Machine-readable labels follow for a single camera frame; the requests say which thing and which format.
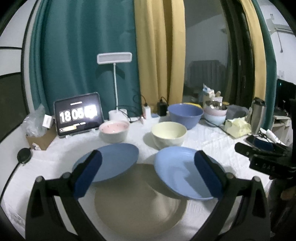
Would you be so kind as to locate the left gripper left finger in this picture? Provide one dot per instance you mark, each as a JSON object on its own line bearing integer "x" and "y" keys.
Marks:
{"x": 43, "y": 219}

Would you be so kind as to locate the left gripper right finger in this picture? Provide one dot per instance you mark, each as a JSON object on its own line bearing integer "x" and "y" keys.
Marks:
{"x": 252, "y": 220}

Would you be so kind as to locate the blue plate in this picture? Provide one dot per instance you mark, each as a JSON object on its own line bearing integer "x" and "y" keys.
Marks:
{"x": 116, "y": 160}
{"x": 186, "y": 175}

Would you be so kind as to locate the beige plate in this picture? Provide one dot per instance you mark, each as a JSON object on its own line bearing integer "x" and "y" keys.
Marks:
{"x": 138, "y": 204}

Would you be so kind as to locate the large blue bowl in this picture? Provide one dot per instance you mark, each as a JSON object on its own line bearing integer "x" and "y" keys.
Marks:
{"x": 184, "y": 114}

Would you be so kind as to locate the pink speckled bowl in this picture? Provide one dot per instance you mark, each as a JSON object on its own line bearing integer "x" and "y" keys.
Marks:
{"x": 114, "y": 131}

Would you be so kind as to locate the cream yellow bowl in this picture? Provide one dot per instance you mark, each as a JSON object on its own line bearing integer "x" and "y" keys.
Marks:
{"x": 168, "y": 133}

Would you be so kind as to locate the black scissors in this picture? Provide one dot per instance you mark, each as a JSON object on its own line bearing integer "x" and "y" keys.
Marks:
{"x": 263, "y": 135}

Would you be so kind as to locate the black smartphone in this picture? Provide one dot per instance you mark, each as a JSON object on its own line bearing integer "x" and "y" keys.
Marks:
{"x": 252, "y": 140}

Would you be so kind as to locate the yellow tissue pack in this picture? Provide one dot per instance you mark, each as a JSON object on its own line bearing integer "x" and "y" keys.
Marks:
{"x": 237, "y": 127}

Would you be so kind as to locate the grey folded cloth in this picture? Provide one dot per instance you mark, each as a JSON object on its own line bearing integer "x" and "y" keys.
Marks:
{"x": 235, "y": 111}

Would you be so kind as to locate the black round puck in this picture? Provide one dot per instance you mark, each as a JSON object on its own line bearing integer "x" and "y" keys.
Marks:
{"x": 24, "y": 155}

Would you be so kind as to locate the light blue bowl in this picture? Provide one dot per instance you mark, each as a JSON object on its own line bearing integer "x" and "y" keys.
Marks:
{"x": 214, "y": 120}

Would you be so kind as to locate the cardboard box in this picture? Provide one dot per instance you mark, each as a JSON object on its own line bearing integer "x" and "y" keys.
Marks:
{"x": 42, "y": 143}

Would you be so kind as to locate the pink steel-lined bowl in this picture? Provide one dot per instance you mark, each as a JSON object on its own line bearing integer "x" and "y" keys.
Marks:
{"x": 215, "y": 108}

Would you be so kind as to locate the clear plastic bag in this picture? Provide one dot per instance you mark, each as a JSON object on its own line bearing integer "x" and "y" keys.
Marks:
{"x": 32, "y": 125}

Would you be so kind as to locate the small white box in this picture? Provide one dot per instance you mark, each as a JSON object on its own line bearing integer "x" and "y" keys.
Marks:
{"x": 47, "y": 121}

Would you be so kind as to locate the yellow wet wipes pack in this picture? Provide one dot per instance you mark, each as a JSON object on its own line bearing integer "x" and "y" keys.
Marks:
{"x": 193, "y": 104}

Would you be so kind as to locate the tablet showing clock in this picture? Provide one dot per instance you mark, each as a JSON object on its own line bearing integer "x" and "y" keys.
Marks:
{"x": 78, "y": 114}

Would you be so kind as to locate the black charger adapter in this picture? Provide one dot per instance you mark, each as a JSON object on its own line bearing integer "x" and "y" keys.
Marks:
{"x": 162, "y": 108}

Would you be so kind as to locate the white power strip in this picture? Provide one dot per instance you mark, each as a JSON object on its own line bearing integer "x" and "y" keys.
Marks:
{"x": 143, "y": 120}

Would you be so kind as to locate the white charger plug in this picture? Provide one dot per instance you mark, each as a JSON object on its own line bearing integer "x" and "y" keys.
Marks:
{"x": 147, "y": 112}

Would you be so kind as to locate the white desk lamp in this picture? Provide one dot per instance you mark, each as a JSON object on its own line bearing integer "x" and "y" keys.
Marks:
{"x": 114, "y": 58}

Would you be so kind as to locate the yellow curtain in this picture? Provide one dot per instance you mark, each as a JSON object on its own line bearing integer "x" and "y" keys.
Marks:
{"x": 161, "y": 50}

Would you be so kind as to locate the teal curtain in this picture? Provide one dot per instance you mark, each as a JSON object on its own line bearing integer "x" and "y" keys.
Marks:
{"x": 67, "y": 36}

